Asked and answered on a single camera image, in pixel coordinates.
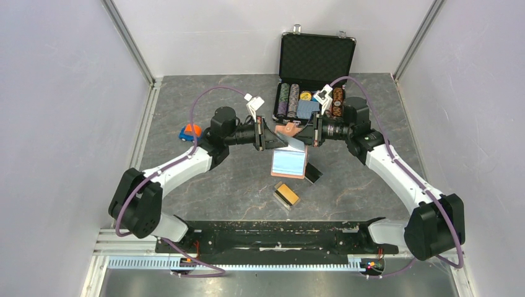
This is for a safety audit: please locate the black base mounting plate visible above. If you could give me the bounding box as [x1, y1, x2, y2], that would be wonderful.
[177, 220, 399, 255]

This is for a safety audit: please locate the orange credit card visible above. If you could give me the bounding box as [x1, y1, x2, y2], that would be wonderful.
[274, 183, 300, 207]

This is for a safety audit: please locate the blue orange toy car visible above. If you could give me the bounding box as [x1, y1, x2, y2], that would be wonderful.
[178, 124, 202, 142]

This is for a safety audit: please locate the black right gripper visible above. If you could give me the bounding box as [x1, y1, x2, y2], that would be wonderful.
[289, 111, 352, 147]

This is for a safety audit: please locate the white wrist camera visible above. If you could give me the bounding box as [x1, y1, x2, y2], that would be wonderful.
[244, 93, 265, 120]
[313, 84, 333, 115]

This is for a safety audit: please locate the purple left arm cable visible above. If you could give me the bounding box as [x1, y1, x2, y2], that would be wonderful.
[115, 85, 253, 278]

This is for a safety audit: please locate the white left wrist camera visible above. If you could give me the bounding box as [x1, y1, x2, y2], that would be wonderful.
[244, 93, 265, 120]

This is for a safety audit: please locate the clear acrylic card box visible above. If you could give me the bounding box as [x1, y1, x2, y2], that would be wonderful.
[272, 167, 324, 212]

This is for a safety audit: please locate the black poker chip case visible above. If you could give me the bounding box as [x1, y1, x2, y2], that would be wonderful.
[272, 32, 357, 124]

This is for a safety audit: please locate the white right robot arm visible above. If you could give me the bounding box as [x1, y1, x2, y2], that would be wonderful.
[294, 97, 466, 265]

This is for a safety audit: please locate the tan leather card holder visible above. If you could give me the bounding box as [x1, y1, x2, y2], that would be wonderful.
[271, 121, 308, 179]

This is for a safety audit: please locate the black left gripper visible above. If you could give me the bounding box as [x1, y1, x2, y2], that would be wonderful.
[225, 116, 288, 152]

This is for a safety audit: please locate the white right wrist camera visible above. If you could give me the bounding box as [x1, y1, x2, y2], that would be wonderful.
[313, 84, 333, 115]

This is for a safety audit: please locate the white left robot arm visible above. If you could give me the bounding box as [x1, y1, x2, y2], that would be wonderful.
[108, 106, 288, 252]

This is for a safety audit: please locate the black credit card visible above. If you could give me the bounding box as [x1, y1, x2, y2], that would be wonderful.
[305, 162, 323, 184]

